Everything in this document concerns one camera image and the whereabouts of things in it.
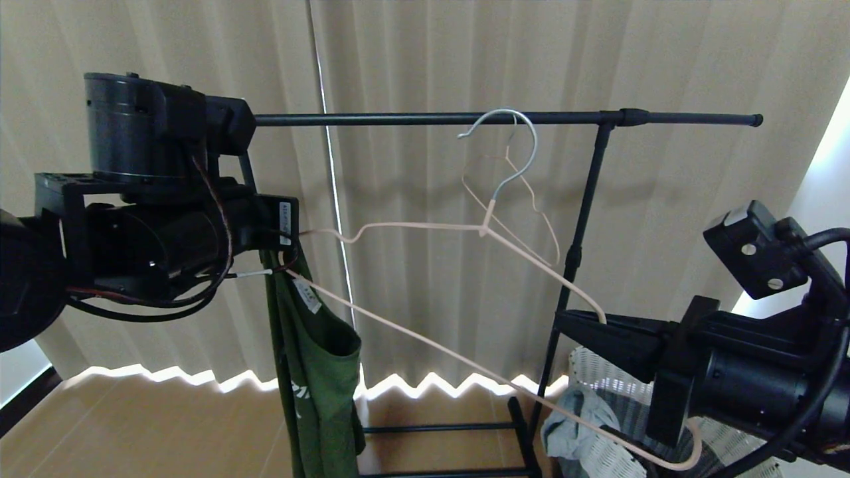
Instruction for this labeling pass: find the green printed shirt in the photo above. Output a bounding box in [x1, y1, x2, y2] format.
[258, 248, 367, 478]

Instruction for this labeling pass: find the pink clothes hanger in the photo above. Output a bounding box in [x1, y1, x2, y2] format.
[298, 108, 703, 473]
[461, 113, 561, 268]

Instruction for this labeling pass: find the black clothes rack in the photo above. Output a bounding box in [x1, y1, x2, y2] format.
[236, 108, 764, 478]

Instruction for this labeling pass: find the pale grey garment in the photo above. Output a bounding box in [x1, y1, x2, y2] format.
[539, 386, 622, 478]

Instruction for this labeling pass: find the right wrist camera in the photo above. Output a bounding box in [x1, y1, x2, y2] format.
[703, 199, 831, 319]

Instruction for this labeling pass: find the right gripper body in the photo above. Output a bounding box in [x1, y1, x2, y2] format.
[646, 295, 850, 460]

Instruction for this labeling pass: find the beige curtain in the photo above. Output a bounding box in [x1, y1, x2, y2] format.
[0, 0, 850, 400]

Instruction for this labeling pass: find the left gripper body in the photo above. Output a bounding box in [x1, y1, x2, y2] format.
[83, 194, 300, 297]

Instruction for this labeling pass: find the white laundry basket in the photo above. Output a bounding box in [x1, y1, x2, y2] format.
[567, 345, 786, 478]

